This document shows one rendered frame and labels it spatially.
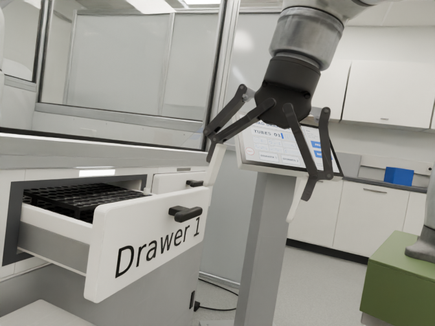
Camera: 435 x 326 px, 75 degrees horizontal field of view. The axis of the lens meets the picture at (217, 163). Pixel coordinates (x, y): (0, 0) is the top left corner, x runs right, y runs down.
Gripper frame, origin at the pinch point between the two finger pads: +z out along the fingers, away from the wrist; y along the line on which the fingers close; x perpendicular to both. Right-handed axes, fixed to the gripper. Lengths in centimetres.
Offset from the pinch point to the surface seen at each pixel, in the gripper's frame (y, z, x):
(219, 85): 31, -20, -44
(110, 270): 8.8, 11.3, 15.9
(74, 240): 14.9, 10.3, 16.1
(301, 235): -8, 79, -290
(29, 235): 22.4, 13.1, 16.2
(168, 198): 10.3, 4.2, 4.9
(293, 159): 7, -4, -91
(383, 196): -68, 8, -294
